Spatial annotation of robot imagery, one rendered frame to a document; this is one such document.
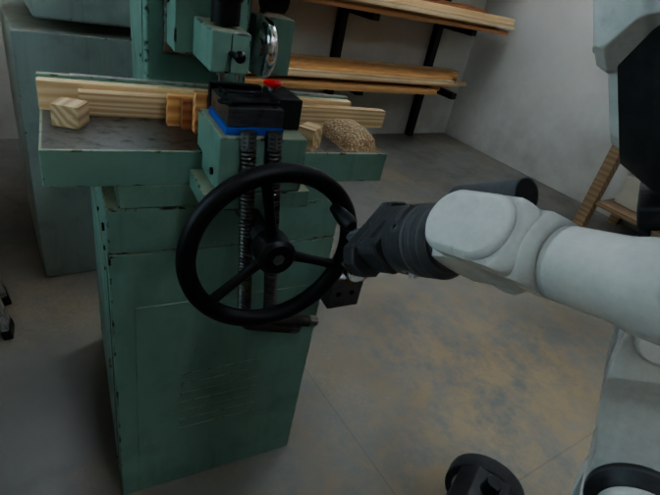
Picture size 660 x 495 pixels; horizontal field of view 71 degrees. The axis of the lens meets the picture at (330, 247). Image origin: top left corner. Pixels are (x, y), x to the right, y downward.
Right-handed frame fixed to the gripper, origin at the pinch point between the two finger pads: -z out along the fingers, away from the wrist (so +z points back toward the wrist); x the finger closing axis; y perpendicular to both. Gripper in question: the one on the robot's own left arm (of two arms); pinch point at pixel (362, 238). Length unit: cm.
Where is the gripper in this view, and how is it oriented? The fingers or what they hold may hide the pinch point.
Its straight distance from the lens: 68.0
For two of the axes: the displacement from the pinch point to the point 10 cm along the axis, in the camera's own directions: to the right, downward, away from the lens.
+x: 6.3, -7.1, 3.1
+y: -6.2, -7.0, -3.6
